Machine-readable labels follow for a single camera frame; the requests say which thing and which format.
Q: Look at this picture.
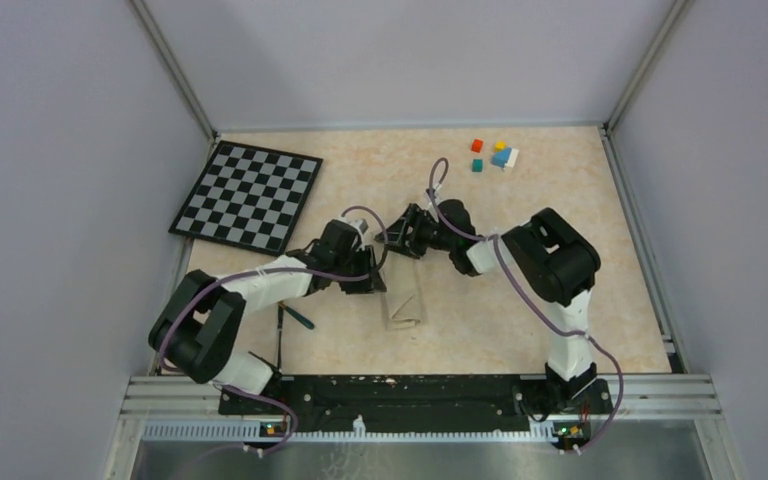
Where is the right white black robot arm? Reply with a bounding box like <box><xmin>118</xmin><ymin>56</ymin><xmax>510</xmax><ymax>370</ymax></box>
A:
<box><xmin>375</xmin><ymin>199</ymin><xmax>601</xmax><ymax>412</ymax></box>

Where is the aluminium frame rail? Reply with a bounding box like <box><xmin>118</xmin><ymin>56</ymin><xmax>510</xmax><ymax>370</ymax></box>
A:
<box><xmin>104</xmin><ymin>374</ymin><xmax>746</xmax><ymax>479</ymax></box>

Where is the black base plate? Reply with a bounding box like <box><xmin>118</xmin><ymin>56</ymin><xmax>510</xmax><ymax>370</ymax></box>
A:
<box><xmin>218</xmin><ymin>374</ymin><xmax>614</xmax><ymax>433</ymax></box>

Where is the black grey checkerboard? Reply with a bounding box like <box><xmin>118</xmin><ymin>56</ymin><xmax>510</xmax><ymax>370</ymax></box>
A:
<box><xmin>169</xmin><ymin>140</ymin><xmax>323</xmax><ymax>257</ymax></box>

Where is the red cube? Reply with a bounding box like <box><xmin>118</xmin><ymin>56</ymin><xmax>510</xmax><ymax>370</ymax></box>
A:
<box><xmin>471</xmin><ymin>138</ymin><xmax>484</xmax><ymax>153</ymax></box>

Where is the white block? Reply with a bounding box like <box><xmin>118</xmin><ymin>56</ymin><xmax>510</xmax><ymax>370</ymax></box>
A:
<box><xmin>503</xmin><ymin>148</ymin><xmax>519</xmax><ymax>171</ymax></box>

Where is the teal cube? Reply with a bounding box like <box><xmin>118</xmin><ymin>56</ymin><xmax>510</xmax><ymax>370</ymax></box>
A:
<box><xmin>471</xmin><ymin>158</ymin><xmax>484</xmax><ymax>173</ymax></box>

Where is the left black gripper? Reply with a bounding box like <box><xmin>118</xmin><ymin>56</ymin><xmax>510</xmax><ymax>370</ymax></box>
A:
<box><xmin>332</xmin><ymin>243</ymin><xmax>386</xmax><ymax>294</ymax></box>

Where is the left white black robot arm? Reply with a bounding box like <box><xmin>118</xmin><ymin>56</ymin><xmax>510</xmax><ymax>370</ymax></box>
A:
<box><xmin>148</xmin><ymin>217</ymin><xmax>386</xmax><ymax>414</ymax></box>

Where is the blue block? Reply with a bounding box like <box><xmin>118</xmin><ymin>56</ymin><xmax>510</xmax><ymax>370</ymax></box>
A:
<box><xmin>490</xmin><ymin>147</ymin><xmax>511</xmax><ymax>169</ymax></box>

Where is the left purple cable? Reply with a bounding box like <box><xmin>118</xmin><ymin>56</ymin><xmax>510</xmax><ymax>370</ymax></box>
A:
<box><xmin>157</xmin><ymin>206</ymin><xmax>391</xmax><ymax>458</ymax></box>

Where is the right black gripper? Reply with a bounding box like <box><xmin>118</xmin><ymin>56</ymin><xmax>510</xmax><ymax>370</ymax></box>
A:
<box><xmin>376</xmin><ymin>203</ymin><xmax>456</xmax><ymax>259</ymax></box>

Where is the beige cloth napkin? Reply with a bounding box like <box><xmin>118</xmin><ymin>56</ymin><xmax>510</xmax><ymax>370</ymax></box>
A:
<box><xmin>381</xmin><ymin>253</ymin><xmax>427</xmax><ymax>331</ymax></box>

